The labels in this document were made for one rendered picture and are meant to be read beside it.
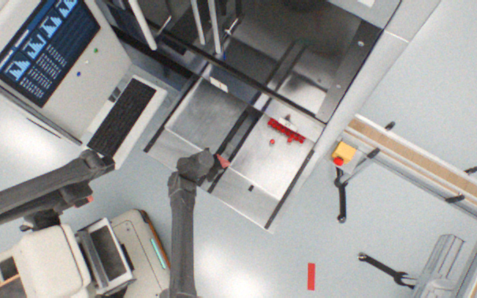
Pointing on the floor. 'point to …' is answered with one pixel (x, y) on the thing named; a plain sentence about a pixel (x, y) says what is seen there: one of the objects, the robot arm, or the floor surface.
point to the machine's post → (376, 67)
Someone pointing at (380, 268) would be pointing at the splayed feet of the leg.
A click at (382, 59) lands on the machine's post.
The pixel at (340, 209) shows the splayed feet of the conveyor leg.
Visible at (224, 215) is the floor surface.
